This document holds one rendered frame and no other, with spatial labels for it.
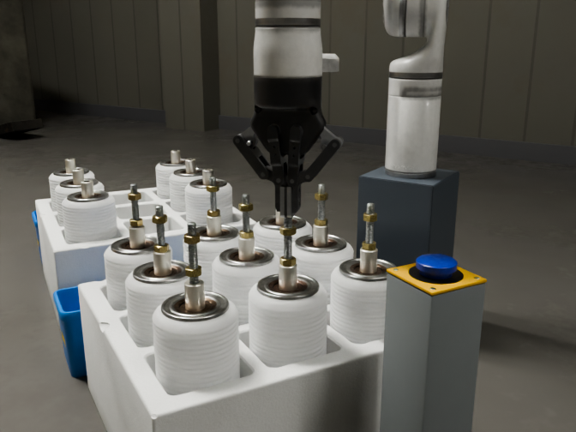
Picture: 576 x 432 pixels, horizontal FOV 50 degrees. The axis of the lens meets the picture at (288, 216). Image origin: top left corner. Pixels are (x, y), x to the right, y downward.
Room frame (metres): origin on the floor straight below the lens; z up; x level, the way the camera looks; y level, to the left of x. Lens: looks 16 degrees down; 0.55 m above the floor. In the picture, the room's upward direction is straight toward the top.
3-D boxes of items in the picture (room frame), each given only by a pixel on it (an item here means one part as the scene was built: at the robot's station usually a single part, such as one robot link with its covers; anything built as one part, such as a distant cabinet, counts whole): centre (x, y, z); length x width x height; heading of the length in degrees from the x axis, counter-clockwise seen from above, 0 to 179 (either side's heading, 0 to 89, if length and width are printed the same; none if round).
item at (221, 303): (0.64, 0.10, 0.25); 0.08 x 0.08 x 0.01
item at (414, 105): (1.11, -0.22, 0.39); 0.09 x 0.09 x 0.17; 57
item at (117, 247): (0.85, 0.22, 0.25); 0.08 x 0.08 x 0.01
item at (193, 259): (0.64, 0.10, 0.31); 0.01 x 0.01 x 0.08
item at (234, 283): (0.80, 0.06, 0.16); 0.10 x 0.10 x 0.18
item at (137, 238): (0.85, 0.22, 0.26); 0.02 x 0.02 x 0.03
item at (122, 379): (0.80, 0.06, 0.09); 0.39 x 0.39 x 0.18; 28
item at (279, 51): (0.71, 0.00, 0.53); 0.11 x 0.09 x 0.06; 166
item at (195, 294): (0.64, 0.10, 0.26); 0.02 x 0.02 x 0.03
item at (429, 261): (0.58, -0.15, 0.32); 0.04 x 0.04 x 0.02
